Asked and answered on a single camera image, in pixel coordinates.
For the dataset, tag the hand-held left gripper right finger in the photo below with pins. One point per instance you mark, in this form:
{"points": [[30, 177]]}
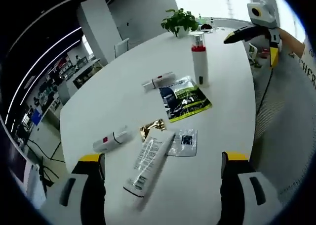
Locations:
{"points": [[242, 200]]}

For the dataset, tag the small white skincare bottle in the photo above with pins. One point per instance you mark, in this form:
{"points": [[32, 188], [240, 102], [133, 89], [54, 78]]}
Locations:
{"points": [[111, 141], [159, 81]]}

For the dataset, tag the blue box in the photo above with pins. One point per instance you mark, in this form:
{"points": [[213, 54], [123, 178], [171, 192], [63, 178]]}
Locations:
{"points": [[37, 116]]}

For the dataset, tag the person in white shirt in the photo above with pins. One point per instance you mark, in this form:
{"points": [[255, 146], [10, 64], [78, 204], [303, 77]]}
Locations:
{"points": [[309, 64]]}

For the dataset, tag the white plastic chair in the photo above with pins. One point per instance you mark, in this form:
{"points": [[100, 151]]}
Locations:
{"points": [[122, 47]]}

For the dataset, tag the white skincare tube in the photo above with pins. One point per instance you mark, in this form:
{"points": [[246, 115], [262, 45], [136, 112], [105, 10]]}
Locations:
{"points": [[150, 158]]}

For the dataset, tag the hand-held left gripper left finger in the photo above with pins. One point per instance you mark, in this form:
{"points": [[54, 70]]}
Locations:
{"points": [[74, 200]]}

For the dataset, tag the clear skincare sachet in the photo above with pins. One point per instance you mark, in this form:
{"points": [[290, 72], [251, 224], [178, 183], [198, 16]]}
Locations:
{"points": [[185, 141]]}

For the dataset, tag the lit computer monitor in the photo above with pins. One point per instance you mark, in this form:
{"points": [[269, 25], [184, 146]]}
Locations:
{"points": [[18, 166]]}

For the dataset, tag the long white counter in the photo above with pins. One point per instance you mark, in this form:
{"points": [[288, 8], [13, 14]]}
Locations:
{"points": [[81, 74]]}

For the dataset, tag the potted green plant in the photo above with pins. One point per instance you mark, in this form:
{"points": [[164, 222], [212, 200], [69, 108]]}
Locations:
{"points": [[180, 21]]}

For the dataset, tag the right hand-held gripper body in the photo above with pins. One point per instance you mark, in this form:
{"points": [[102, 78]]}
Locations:
{"points": [[264, 14]]}

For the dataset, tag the small red object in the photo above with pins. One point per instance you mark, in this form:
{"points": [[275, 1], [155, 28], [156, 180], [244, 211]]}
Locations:
{"points": [[264, 54]]}

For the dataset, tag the gold foil skincare sachet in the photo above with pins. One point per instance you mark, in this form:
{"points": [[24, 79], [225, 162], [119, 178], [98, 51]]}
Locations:
{"points": [[150, 128]]}

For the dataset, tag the tall red-collared skincare bottle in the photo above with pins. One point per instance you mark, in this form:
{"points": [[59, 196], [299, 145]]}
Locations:
{"points": [[200, 64]]}

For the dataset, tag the green black skincare sachet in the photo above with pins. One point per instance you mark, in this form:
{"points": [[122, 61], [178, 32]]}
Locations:
{"points": [[185, 101]]}

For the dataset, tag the black tripod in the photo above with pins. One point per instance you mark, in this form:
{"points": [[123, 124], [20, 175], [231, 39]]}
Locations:
{"points": [[43, 165]]}

